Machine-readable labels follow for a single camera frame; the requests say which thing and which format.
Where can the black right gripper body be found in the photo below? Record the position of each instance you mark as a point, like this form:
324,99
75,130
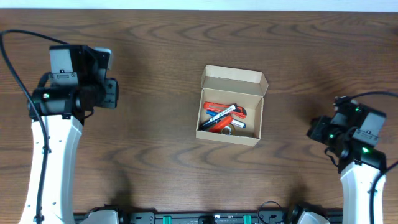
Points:
322,132

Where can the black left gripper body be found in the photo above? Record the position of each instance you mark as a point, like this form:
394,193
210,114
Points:
107,91

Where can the blue cap whiteboard marker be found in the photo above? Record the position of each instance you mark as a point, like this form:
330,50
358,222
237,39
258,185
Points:
234,122

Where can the black cap whiteboard marker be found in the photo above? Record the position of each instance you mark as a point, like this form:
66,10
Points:
216,118

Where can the yellow tape roll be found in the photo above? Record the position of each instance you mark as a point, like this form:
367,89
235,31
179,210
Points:
228,130

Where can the red black stapler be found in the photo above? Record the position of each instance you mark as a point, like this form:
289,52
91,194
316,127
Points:
219,126

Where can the brown cardboard box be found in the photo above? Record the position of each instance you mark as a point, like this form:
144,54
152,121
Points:
223,86

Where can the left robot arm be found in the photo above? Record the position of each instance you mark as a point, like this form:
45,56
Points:
76,84

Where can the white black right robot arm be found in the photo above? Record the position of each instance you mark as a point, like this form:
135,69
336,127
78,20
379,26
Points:
350,137

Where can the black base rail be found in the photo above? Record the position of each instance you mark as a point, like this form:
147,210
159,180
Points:
299,213

